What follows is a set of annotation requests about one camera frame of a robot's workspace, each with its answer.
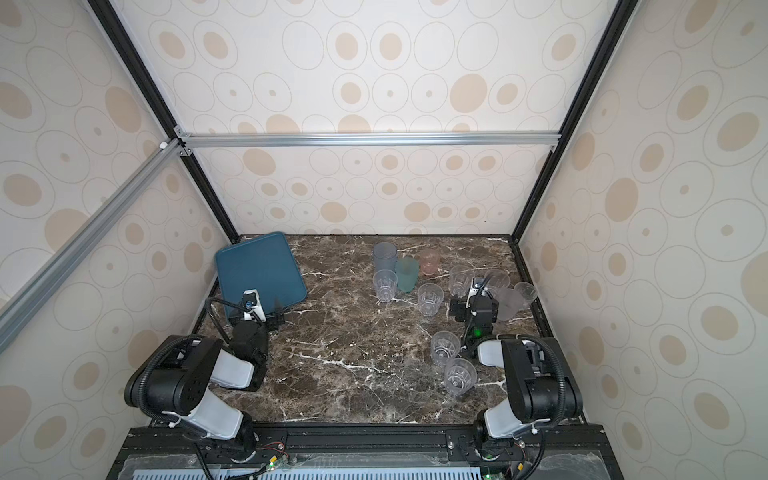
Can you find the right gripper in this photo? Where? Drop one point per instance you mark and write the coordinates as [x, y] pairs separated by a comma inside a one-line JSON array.
[[475, 307]]

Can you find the clear faceted cup back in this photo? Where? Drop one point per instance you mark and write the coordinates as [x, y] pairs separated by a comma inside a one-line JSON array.
[[460, 280]]

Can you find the blue textured plastic cup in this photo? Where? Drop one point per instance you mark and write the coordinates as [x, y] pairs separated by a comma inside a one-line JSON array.
[[385, 256]]

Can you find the clear cup far right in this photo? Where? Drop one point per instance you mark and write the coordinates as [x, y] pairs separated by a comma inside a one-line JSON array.
[[527, 293]]

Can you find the black frame post left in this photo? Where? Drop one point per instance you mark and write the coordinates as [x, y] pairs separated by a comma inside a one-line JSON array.
[[107, 16]]

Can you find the horizontal aluminium rail back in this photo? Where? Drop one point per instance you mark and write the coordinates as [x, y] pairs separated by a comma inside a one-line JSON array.
[[359, 140]]

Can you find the clear cup front lower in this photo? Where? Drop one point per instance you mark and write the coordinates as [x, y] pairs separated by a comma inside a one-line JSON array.
[[460, 376]]

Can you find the pink plastic cup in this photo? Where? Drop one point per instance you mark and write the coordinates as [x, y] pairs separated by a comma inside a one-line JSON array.
[[429, 262]]

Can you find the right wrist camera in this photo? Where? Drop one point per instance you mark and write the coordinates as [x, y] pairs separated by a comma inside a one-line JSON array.
[[478, 287]]

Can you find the black frame post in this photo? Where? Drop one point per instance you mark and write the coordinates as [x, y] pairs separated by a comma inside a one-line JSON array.
[[107, 16], [616, 26]]

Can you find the green textured plastic cup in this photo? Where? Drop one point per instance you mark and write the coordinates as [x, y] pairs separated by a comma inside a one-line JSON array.
[[407, 270]]

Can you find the black frame post right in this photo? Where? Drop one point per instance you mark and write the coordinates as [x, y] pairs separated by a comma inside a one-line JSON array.
[[616, 26]]

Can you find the clear cup beside blue cup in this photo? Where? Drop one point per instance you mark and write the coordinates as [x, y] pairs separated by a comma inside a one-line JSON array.
[[385, 284]]

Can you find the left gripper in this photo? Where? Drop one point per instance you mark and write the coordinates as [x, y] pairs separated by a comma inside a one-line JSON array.
[[271, 318]]

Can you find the clear cup front upper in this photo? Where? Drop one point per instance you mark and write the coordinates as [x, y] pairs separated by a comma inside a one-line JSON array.
[[444, 346]]

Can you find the clear faceted cup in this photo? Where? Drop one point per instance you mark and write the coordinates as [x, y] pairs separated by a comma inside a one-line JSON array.
[[430, 298], [460, 280]]

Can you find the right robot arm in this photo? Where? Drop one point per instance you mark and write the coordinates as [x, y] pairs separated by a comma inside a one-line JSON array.
[[541, 390]]

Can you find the teal plastic tray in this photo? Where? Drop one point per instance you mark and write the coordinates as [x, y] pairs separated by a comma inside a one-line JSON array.
[[265, 264]]

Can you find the diagonal aluminium rail left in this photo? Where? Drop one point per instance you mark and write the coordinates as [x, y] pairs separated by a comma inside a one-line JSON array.
[[35, 293]]

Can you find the frosted white plastic cup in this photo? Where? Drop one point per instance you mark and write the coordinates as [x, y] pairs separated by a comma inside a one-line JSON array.
[[510, 302]]

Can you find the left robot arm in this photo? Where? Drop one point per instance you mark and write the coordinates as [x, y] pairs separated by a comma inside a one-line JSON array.
[[172, 385]]

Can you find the clear cup behind gripper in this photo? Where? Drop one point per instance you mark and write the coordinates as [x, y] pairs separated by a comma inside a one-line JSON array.
[[496, 280]]

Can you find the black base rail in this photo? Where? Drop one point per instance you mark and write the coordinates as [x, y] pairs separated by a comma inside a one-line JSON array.
[[366, 451]]

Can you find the clear faceted cup centre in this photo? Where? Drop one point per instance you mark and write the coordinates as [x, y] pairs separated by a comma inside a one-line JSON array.
[[430, 298]]

